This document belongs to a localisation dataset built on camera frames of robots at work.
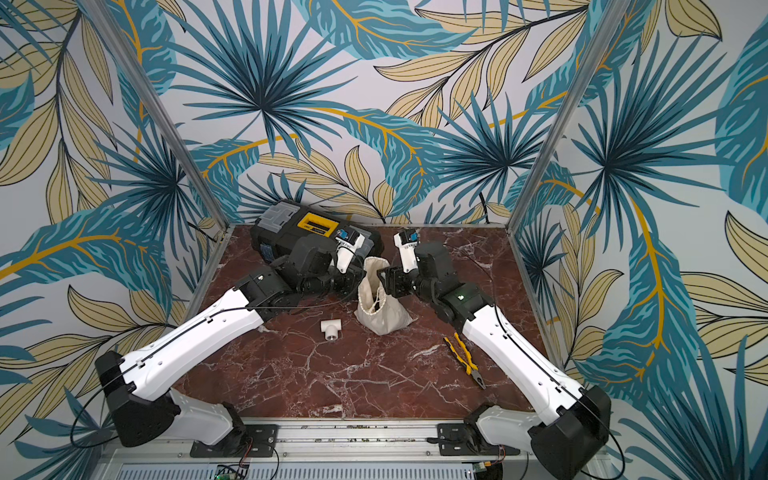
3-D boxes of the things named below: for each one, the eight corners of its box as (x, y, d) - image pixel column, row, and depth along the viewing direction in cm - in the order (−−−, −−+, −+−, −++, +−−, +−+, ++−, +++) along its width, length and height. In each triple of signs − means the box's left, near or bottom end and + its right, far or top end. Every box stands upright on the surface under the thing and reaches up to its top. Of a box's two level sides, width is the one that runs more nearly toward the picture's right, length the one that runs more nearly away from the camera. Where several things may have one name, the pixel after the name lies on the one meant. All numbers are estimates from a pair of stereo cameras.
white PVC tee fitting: (319, 340, 92) (318, 336, 89) (322, 323, 95) (320, 319, 93) (340, 340, 92) (339, 336, 89) (342, 323, 95) (341, 319, 93)
